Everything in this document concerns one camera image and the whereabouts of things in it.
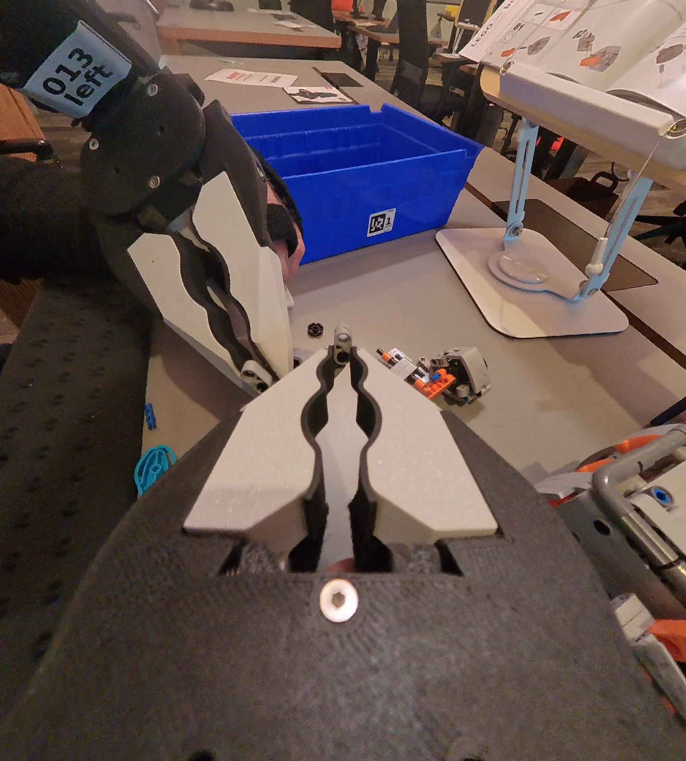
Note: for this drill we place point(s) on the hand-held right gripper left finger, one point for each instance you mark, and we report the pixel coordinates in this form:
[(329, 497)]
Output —
[(260, 464)]

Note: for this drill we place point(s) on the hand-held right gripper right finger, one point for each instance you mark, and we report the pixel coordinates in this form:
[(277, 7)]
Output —
[(420, 464)]

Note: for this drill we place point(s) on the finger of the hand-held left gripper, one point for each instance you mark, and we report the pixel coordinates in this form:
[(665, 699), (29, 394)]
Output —
[(254, 274), (171, 274)]

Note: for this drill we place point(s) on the grey bracket brick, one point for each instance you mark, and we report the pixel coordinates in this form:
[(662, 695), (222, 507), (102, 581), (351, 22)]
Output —
[(256, 375)]

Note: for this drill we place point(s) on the person's left forearm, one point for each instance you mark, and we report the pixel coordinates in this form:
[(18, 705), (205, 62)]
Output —
[(22, 220)]

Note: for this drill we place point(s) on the person's left hand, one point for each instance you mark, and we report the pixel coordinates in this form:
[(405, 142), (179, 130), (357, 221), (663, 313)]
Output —
[(293, 244)]

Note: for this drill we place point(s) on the small black bushing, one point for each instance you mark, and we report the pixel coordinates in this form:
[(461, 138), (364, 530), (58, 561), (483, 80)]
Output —
[(313, 327)]

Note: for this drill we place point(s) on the small grey orange brick assembly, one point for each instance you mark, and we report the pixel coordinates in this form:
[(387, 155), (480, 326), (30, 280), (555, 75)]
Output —
[(462, 371)]

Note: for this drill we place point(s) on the light blue paddle piece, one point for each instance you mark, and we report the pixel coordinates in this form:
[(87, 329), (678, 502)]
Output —
[(153, 467)]

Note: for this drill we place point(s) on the blue connector pin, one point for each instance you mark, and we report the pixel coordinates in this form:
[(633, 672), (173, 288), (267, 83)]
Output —
[(150, 414)]

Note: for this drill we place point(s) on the white paper sheet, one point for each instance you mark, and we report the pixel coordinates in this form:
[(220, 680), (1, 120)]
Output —
[(251, 77)]

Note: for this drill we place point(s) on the white printed tag sticker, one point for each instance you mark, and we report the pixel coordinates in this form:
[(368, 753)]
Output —
[(381, 222)]

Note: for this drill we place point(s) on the blue storage bin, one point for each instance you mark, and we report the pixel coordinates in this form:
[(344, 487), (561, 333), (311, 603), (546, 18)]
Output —
[(355, 178)]

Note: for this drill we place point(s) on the wooden table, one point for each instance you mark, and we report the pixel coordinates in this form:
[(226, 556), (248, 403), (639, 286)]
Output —
[(248, 30)]

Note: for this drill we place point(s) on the black dimpled foam mat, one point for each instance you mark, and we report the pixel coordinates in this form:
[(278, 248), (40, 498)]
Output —
[(46, 476)]

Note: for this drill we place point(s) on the large grey tracked brick vehicle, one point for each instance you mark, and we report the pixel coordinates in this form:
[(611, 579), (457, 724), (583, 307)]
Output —
[(652, 511)]

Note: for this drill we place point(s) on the black office chair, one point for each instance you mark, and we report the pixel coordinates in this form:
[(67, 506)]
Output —
[(414, 48)]

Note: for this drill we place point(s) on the white stand platform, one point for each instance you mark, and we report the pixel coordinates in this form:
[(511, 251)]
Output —
[(593, 113)]

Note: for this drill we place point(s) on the instruction booklet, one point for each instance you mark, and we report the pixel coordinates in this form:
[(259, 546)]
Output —
[(628, 36)]

